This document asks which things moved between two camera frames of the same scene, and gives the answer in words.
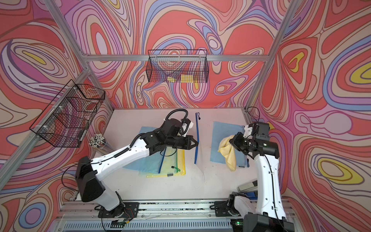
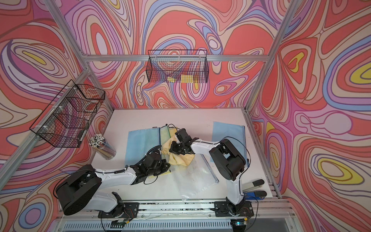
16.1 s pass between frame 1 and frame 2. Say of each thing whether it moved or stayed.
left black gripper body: moved
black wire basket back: stayed
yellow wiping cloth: moved
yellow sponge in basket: stayed
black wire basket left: stayed
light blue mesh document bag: stayed
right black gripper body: moved
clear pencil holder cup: stayed
